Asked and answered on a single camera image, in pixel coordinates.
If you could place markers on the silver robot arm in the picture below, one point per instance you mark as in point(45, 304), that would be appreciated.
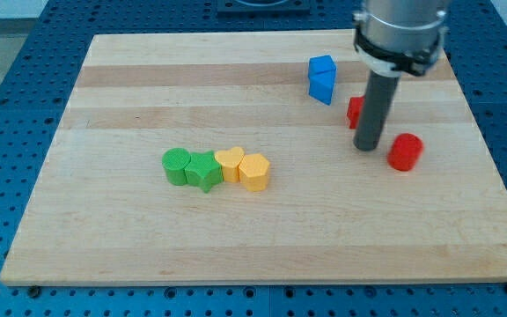
point(393, 37)

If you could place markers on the blue triangle block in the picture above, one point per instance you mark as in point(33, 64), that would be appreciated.
point(321, 86)

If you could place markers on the yellow pentagon block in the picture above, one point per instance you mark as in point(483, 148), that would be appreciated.
point(254, 172)

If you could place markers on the yellow heart block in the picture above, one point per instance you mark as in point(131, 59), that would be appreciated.
point(229, 160)

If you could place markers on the green star block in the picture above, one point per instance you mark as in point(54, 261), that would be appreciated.
point(203, 171)

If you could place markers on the wooden board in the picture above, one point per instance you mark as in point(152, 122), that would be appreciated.
point(103, 213)

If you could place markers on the green cylinder block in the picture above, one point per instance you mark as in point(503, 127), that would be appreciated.
point(174, 163)

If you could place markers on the red block behind rod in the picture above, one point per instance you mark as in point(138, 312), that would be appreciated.
point(355, 107)

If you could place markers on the blue cube block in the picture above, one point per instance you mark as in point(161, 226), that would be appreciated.
point(321, 64)

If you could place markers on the dark grey cylindrical pointer rod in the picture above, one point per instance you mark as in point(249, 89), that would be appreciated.
point(378, 99)

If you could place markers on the red cylinder block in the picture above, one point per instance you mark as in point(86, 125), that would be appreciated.
point(405, 152)

